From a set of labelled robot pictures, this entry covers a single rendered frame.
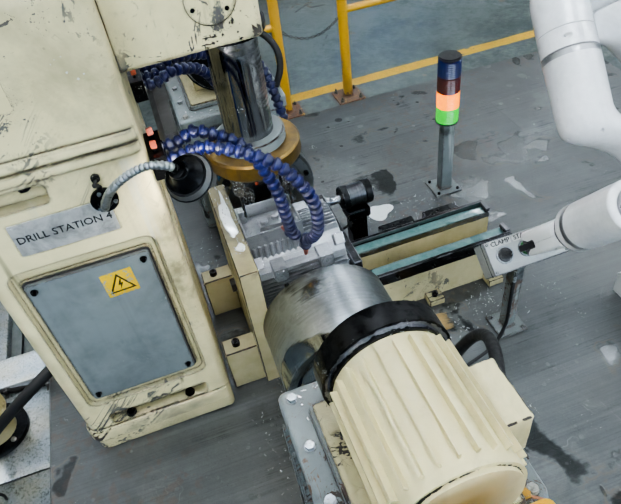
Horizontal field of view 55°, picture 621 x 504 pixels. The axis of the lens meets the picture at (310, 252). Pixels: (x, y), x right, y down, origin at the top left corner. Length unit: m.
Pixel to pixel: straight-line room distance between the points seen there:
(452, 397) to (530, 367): 0.73
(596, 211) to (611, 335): 0.57
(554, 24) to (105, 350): 0.93
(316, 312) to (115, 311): 0.35
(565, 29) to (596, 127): 0.16
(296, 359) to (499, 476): 0.45
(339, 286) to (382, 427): 0.41
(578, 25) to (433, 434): 0.68
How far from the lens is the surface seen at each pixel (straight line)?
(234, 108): 1.06
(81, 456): 1.43
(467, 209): 1.58
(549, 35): 1.07
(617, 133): 1.05
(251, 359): 1.34
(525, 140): 2.06
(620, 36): 1.33
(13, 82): 0.86
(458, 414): 0.67
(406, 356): 0.72
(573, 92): 1.04
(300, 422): 0.91
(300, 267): 1.26
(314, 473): 0.87
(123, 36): 0.92
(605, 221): 0.99
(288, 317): 1.06
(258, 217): 1.30
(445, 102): 1.65
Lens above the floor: 1.94
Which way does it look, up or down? 44 degrees down
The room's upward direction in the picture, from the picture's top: 9 degrees counter-clockwise
